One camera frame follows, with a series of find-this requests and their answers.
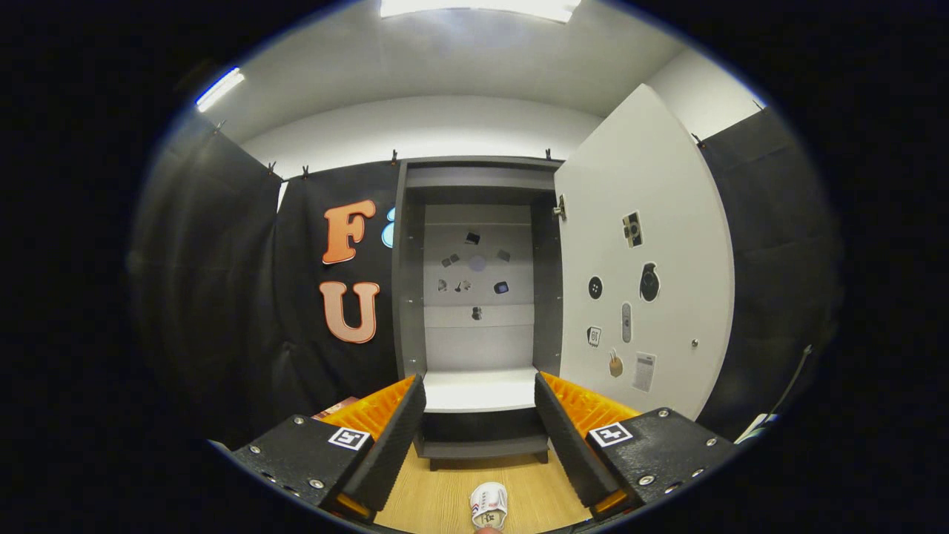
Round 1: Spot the narrow ceiling light strip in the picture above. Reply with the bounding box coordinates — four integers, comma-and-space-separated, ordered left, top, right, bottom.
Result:
195, 67, 245, 112

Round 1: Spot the row of black cloth clips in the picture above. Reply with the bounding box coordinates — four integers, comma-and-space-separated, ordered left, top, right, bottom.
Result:
211, 119, 705, 182

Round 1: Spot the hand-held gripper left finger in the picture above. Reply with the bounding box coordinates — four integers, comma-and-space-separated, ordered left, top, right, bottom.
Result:
211, 373, 428, 520

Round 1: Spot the white shoe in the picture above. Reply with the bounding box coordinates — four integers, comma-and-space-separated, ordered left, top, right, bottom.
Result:
470, 481, 509, 532

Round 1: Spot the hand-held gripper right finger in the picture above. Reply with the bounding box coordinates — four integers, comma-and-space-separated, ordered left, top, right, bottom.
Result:
534, 371, 742, 520

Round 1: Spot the beige shoe cabinet door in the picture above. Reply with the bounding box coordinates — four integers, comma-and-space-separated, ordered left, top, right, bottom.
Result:
552, 83, 735, 421

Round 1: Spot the white device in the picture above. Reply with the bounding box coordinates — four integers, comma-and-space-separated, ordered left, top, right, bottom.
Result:
738, 412, 779, 444

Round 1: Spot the black cable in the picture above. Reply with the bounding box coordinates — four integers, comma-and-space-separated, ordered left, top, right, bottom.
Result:
771, 343, 816, 416

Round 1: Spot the black backdrop cloth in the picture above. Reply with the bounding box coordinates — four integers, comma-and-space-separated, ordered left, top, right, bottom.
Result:
130, 108, 842, 446

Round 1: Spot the large ceiling light panel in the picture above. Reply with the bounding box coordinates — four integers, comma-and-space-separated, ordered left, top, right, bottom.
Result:
380, 0, 583, 23

